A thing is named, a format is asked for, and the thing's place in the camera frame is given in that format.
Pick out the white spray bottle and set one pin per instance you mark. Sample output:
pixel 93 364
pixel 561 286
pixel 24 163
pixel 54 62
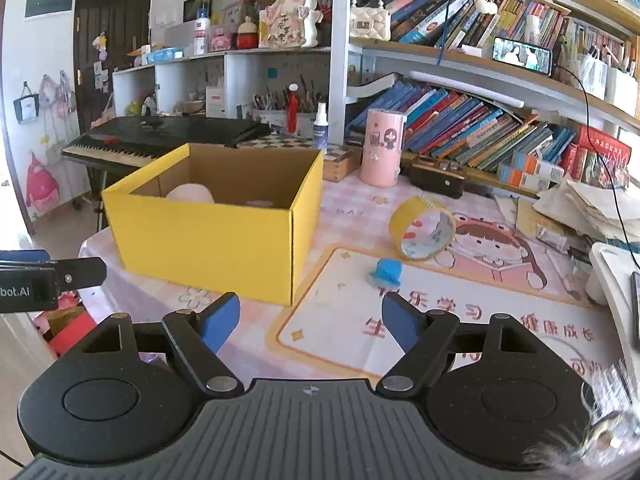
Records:
pixel 320 136

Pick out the brown retro radio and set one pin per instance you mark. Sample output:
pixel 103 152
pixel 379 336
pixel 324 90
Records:
pixel 438 176

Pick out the grey toy car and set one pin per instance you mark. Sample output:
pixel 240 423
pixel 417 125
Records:
pixel 260 203

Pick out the yellow tape roll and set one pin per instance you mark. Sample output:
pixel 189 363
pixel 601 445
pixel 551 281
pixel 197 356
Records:
pixel 421 228

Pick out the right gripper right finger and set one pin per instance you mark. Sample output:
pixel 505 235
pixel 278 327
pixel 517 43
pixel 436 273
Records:
pixel 424 337

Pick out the black electronic keyboard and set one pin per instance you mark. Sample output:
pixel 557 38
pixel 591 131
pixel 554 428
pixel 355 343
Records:
pixel 135 141

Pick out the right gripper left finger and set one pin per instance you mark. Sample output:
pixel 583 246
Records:
pixel 194 339

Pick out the stack of papers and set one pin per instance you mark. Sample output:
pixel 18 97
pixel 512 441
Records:
pixel 599 213

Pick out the pink plush toy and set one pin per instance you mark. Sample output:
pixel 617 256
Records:
pixel 191 193

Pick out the white laptop stand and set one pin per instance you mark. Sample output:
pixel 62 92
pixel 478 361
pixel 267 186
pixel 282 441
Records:
pixel 618 277

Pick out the blue star-shaped sharpener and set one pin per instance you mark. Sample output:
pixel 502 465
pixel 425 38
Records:
pixel 387 273

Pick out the smartphone on shelf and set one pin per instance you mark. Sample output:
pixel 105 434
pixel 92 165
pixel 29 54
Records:
pixel 533 58

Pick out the yellow cardboard box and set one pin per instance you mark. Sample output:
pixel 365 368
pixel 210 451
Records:
pixel 259 253

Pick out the pink cat figurine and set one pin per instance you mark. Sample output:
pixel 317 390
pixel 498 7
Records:
pixel 289 24

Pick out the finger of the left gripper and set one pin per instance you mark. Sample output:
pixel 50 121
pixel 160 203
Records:
pixel 69 273

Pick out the red bag on floor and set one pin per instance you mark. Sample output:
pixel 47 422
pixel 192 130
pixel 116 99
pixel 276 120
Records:
pixel 63 327

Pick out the white cubby shelf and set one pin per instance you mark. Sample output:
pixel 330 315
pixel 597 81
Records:
pixel 229 80

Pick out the white quilted pearl handbag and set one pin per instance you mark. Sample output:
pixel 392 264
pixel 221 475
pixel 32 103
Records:
pixel 369 22

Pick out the pink cylindrical canister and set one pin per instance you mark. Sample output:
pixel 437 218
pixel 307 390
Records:
pixel 382 146

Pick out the pink cartoon table mat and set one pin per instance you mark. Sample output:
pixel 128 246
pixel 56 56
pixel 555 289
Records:
pixel 335 329

